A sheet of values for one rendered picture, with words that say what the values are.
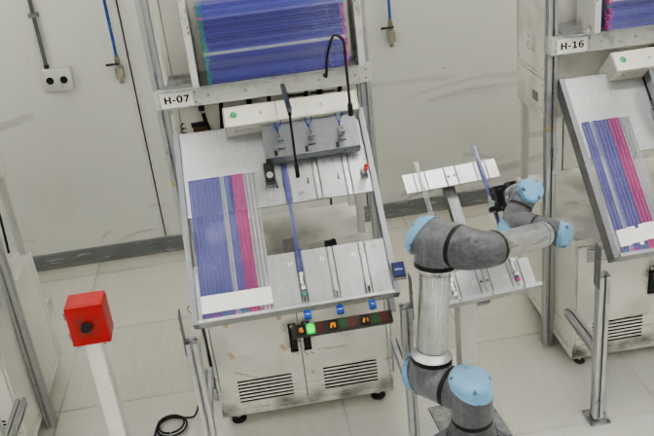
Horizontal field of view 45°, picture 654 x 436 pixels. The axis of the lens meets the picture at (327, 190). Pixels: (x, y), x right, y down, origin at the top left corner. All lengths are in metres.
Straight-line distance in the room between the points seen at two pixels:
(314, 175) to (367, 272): 0.40
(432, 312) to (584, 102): 1.24
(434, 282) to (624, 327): 1.50
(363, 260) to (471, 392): 0.74
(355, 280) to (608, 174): 0.99
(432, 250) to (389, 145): 2.56
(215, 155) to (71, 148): 1.79
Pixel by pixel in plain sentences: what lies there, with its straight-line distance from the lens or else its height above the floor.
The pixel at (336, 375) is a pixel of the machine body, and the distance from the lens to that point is 3.25.
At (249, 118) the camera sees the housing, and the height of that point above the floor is 1.25.
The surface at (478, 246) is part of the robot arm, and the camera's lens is 2.05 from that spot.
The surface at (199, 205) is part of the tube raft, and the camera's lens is 2.82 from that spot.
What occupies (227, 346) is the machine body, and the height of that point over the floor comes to 0.40.
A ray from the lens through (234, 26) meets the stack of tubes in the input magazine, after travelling 2.78.
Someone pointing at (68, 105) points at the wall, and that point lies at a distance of 4.50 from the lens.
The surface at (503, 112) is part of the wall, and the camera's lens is 4.73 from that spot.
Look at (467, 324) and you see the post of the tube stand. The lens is 2.96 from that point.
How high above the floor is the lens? 2.16
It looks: 24 degrees down
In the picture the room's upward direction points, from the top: 6 degrees counter-clockwise
